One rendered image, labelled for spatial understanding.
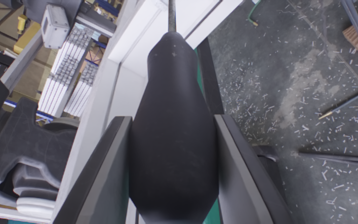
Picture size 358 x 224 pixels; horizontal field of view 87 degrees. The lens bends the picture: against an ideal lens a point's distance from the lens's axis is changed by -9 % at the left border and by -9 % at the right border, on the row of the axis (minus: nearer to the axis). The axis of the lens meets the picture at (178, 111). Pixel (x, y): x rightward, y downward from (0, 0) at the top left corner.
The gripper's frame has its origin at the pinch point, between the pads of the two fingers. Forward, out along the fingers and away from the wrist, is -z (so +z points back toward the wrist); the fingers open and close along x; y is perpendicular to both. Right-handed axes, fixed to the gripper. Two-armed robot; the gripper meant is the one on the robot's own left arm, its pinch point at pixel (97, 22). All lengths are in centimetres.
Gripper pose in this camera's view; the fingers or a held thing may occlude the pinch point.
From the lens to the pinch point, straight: 37.4
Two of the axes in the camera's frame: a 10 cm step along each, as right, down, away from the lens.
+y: 0.3, 7.8, -6.3
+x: -6.3, 5.0, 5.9
